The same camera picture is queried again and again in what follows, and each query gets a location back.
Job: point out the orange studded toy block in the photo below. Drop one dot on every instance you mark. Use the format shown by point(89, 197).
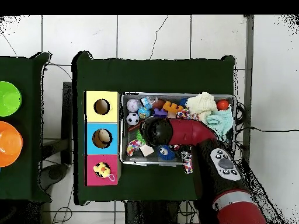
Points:
point(172, 106)

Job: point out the blue spiky ball with eyes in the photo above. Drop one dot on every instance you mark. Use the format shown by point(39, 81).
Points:
point(166, 152)

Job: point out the white baseball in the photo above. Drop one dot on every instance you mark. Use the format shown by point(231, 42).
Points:
point(133, 105)

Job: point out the yellow toy duck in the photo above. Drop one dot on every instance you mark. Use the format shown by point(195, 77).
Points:
point(102, 169)

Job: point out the black frame stand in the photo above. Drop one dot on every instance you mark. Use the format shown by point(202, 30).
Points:
point(67, 105)

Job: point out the cream yellow cloth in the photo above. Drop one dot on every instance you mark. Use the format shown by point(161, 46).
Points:
point(202, 103)

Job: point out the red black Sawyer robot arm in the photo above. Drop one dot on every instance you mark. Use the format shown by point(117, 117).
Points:
point(193, 131)

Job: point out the wooden box with three holes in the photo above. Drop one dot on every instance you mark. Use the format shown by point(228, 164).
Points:
point(102, 116)

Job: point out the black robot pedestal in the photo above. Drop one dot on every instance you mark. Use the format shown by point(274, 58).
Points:
point(151, 214)

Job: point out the black white soccer ball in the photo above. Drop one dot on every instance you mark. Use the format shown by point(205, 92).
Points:
point(132, 118)

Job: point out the clear mesh bin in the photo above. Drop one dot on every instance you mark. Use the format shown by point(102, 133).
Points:
point(130, 161)

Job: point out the blue globe ball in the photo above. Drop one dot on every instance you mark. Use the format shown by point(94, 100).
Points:
point(144, 112)

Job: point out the red orange ball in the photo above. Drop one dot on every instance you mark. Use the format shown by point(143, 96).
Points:
point(222, 105)

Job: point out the green plastic bowl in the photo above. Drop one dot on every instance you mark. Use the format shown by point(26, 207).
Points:
point(9, 99)

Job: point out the mint green cloth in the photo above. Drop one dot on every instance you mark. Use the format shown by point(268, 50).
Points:
point(220, 121)

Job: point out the dark green table cloth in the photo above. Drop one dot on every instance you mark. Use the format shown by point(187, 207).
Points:
point(21, 182)
point(154, 77)

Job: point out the twisted colourful dotted cloth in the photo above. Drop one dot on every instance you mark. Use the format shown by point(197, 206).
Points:
point(133, 147)

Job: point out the orange plastic bowl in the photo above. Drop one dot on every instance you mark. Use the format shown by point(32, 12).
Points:
point(9, 143)

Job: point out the large colourful dotted cloth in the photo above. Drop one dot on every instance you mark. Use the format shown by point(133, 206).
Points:
point(188, 163)

